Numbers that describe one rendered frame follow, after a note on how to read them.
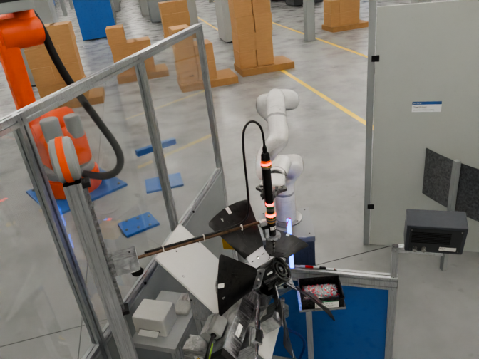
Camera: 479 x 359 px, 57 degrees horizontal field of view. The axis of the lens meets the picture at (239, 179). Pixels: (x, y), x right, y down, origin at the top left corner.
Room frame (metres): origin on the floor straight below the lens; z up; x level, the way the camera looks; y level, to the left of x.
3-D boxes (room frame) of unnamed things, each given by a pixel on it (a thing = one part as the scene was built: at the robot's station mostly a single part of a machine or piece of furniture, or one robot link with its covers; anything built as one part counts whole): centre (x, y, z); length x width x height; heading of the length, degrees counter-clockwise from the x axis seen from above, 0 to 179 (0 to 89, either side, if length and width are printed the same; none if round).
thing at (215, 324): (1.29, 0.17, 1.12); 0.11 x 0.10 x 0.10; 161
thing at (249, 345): (1.27, 0.07, 1.03); 0.15 x 0.10 x 0.14; 71
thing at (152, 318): (1.59, 0.50, 0.92); 0.17 x 0.16 x 0.11; 71
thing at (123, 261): (1.41, 0.49, 1.41); 0.10 x 0.07 x 0.08; 106
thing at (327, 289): (1.71, -0.34, 0.84); 0.19 x 0.14 x 0.04; 86
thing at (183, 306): (1.72, 0.36, 0.87); 0.15 x 0.09 x 0.02; 164
